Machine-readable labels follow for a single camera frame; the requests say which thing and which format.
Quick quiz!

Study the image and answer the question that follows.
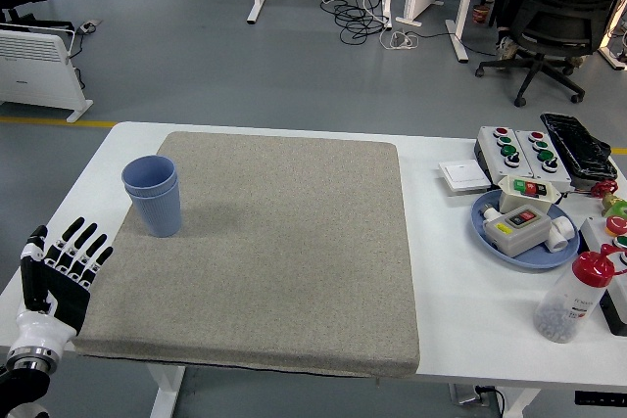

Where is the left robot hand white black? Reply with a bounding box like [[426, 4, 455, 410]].
[[8, 215, 115, 356]]

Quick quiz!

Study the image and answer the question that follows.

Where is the blue ribbed cup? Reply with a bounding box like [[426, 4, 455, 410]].
[[121, 155, 178, 194], [124, 177, 183, 239]]

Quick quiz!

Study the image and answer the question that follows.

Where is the white table leg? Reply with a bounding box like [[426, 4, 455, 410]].
[[149, 363, 187, 418], [499, 386, 543, 418]]

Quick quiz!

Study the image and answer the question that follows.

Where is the grey-brown mat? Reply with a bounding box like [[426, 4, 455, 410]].
[[72, 131, 421, 380]]

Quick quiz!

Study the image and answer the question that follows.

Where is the black chair base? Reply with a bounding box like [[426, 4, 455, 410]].
[[0, 6, 74, 32]]

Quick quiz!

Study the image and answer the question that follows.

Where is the grey power socket box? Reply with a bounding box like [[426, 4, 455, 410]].
[[450, 382, 501, 407]]

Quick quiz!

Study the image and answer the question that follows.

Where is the white four-button control box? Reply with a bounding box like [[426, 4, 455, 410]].
[[513, 129, 573, 192], [477, 125, 535, 179]]

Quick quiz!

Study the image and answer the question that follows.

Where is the blue plate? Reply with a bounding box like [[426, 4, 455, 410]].
[[470, 191, 581, 270]]

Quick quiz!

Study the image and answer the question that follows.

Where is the clear bottle red cap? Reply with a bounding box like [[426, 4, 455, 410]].
[[532, 244, 617, 344]]

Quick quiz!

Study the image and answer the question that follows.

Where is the white pipe fitting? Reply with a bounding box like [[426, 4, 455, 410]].
[[544, 215, 575, 253]]

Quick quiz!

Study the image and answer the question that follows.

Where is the black plastic tray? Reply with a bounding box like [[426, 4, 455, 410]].
[[540, 112, 619, 179]]

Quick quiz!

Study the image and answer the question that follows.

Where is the black table control panel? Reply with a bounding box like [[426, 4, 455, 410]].
[[573, 391, 627, 405]]

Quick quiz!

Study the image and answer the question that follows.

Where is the black office chair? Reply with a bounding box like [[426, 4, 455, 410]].
[[474, 0, 627, 109]]

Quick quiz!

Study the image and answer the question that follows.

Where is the white panel heater with handle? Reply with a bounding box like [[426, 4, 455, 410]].
[[0, 21, 94, 124]]

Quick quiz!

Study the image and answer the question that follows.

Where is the white wall switch plate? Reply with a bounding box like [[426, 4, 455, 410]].
[[437, 159, 492, 194]]

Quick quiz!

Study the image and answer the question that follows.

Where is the beige switch box green red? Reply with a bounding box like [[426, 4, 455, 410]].
[[498, 174, 563, 216]]

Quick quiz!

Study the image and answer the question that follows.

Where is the grey switch box black red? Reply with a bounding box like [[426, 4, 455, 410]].
[[483, 206, 554, 258]]

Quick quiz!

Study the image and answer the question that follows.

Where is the brass valve red handle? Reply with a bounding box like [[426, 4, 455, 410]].
[[590, 180, 627, 218]]

